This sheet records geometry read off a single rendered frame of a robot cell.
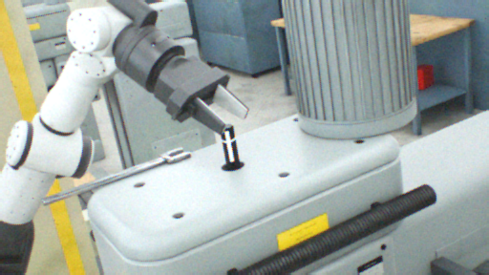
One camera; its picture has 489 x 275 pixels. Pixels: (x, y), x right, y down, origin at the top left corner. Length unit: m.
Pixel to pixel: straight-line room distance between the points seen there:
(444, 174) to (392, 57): 0.27
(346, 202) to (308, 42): 0.25
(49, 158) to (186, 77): 0.31
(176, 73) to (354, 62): 0.27
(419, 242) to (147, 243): 0.50
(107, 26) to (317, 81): 0.33
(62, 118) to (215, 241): 0.38
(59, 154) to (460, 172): 0.70
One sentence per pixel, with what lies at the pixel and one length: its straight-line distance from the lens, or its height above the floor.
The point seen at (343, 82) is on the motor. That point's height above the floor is 1.98.
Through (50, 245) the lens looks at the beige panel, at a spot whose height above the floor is 1.05.
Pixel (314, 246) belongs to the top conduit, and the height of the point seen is 1.80.
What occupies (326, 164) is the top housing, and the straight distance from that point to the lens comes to 0.97.
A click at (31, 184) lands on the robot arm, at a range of 1.23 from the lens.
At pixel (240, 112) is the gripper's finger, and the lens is 0.98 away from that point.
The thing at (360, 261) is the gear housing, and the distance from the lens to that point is 1.07.
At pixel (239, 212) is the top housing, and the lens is 0.89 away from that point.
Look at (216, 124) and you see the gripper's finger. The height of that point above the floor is 1.98.
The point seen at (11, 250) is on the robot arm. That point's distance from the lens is 1.37.
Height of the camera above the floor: 2.28
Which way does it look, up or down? 20 degrees down
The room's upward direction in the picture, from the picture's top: 10 degrees counter-clockwise
